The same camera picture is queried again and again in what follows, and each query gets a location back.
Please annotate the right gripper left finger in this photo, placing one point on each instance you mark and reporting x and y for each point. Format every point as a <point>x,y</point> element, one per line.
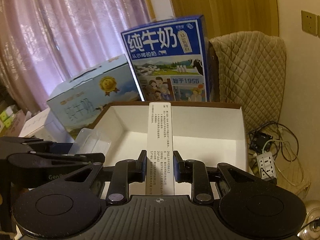
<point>141,166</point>

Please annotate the white power strip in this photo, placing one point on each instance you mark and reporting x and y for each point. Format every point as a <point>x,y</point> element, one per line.
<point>266,167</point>

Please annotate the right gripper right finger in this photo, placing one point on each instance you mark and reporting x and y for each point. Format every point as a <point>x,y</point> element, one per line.
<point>179,167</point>

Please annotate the brown open cardboard box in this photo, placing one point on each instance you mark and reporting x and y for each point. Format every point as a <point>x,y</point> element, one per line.
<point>210,132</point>

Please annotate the dark blue milk carton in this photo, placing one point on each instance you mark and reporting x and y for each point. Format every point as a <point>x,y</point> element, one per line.
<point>169,59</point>

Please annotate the light blue milk carton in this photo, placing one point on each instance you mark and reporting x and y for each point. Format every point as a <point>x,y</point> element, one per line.
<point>77,102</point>

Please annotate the clear plastic package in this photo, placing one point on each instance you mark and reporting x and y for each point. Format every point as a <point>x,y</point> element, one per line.
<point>90,141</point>

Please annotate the quilted beige chair cover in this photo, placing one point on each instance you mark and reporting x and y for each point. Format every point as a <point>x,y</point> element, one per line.
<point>249,68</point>

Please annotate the white paper medicine box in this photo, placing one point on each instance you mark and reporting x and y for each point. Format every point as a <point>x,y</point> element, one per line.
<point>159,169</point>

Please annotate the white printed product box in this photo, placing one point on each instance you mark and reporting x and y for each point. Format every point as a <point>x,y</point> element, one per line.
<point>38,126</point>

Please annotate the pink window curtain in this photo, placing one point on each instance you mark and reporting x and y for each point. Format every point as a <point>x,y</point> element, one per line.
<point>46,42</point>

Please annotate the wall socket plate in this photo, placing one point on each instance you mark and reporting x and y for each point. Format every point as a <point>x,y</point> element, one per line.
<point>309,22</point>

